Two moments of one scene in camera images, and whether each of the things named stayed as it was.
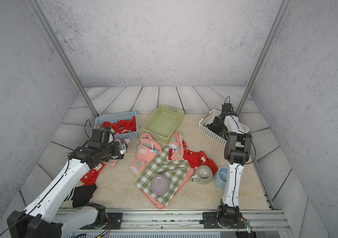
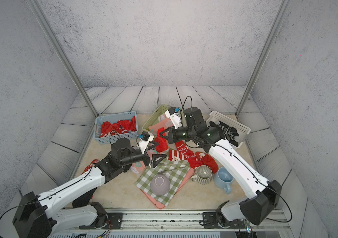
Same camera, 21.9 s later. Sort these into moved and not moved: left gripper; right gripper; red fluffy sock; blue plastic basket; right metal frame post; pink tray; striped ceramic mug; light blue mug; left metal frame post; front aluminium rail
Moved: left gripper; right gripper
Not moved: left metal frame post; blue plastic basket; striped ceramic mug; pink tray; front aluminium rail; red fluffy sock; right metal frame post; light blue mug
